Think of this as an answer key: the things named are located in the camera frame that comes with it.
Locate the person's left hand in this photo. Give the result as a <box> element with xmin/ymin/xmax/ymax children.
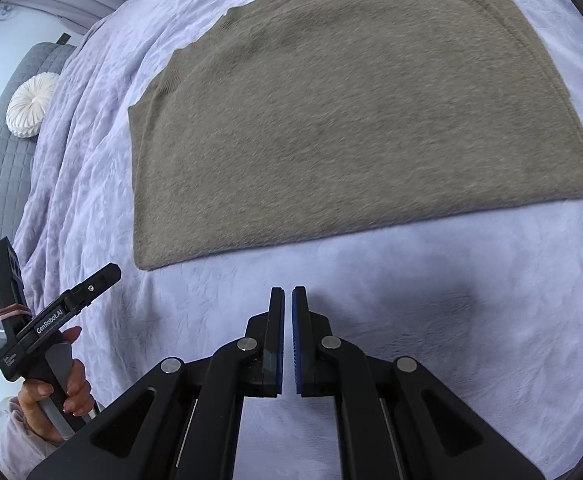
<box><xmin>18</xmin><ymin>325</ymin><xmax>95</xmax><ymax>444</ymax></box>

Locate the pink rubber band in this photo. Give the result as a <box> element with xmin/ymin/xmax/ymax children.
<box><xmin>0</xmin><ymin>303</ymin><xmax>31</xmax><ymax>322</ymax></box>

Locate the grey quilted headboard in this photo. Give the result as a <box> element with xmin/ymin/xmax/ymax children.
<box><xmin>0</xmin><ymin>42</ymin><xmax>78</xmax><ymax>335</ymax></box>

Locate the white round pleated pillow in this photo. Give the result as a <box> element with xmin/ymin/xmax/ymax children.
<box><xmin>6</xmin><ymin>73</ymin><xmax>59</xmax><ymax>138</ymax></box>

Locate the person's left forearm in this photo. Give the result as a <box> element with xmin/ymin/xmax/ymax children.
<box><xmin>0</xmin><ymin>394</ymin><xmax>70</xmax><ymax>468</ymax></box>

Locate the olive knit sweater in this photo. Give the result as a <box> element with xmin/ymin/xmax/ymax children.
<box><xmin>128</xmin><ymin>0</ymin><xmax>583</xmax><ymax>272</ymax></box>

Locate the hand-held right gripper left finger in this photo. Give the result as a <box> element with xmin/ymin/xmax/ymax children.
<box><xmin>24</xmin><ymin>286</ymin><xmax>286</xmax><ymax>480</ymax></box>

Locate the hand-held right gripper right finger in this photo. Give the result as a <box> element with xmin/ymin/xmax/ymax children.
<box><xmin>291</xmin><ymin>285</ymin><xmax>547</xmax><ymax>480</ymax></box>

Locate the lavender textured blanket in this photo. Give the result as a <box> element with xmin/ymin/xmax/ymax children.
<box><xmin>12</xmin><ymin>0</ymin><xmax>583</xmax><ymax>480</ymax></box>

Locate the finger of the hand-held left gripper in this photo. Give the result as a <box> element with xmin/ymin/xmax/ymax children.
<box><xmin>62</xmin><ymin>263</ymin><xmax>122</xmax><ymax>313</ymax></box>

